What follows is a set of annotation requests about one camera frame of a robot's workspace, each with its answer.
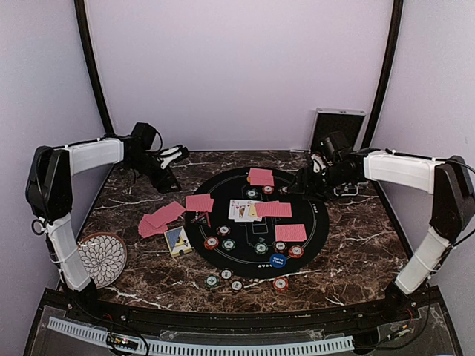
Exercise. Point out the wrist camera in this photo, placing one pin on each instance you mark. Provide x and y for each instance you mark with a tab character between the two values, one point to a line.
329	150
173	154

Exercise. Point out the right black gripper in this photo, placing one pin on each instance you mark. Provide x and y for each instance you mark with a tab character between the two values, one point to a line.
306	180

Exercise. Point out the right black frame post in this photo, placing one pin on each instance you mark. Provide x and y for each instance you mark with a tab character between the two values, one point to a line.
386	69

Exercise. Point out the three of diamonds card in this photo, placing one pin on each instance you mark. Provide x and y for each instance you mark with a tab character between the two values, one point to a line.
233	210

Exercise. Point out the white slotted cable duct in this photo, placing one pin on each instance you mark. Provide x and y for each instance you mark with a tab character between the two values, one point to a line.
198	344

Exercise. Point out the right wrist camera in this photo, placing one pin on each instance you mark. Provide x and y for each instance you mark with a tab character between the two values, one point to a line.
329	150

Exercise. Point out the green poker chip stack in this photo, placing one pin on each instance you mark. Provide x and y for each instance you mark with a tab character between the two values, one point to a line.
211	281

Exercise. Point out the black frame post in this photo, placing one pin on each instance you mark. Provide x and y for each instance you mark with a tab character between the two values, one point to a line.
91	65
386	69

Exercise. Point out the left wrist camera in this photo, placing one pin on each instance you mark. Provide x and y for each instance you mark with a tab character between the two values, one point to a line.
173	154

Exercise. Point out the floral ceramic plate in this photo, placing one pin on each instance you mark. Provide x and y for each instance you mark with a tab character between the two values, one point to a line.
104	256

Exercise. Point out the red playing card deck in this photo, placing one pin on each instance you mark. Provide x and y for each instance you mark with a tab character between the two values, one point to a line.
157	223

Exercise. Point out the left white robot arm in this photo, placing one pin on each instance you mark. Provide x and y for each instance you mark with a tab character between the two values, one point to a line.
50	195

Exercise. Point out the left black frame post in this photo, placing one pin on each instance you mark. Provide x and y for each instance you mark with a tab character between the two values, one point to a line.
91	65

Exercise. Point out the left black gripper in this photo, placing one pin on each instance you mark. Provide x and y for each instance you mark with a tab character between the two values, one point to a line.
162	188

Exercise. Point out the red poker chip stack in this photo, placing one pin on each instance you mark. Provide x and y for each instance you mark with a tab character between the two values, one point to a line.
280	284

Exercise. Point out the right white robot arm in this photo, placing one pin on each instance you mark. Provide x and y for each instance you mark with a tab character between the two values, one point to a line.
432	196

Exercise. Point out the round black poker mat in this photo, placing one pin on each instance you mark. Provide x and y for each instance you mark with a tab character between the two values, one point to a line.
243	261

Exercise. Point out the jack of hearts card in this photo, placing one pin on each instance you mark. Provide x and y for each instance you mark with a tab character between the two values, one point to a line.
241	211

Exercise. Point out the blue small blind button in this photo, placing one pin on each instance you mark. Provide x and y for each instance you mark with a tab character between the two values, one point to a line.
277	260

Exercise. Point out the yellow playing card box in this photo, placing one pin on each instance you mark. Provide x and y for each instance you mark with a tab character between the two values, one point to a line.
178	242

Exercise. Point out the triangular red dealer button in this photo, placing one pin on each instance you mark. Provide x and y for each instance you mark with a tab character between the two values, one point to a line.
202	219

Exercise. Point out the red face-down board card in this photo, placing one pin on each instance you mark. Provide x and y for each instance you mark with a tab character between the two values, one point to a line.
266	204
283	210

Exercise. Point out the aluminium poker chip case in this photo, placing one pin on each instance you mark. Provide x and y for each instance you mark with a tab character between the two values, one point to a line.
349	123

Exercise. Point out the two of diamonds card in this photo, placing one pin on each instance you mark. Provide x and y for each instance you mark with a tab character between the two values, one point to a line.
252	212

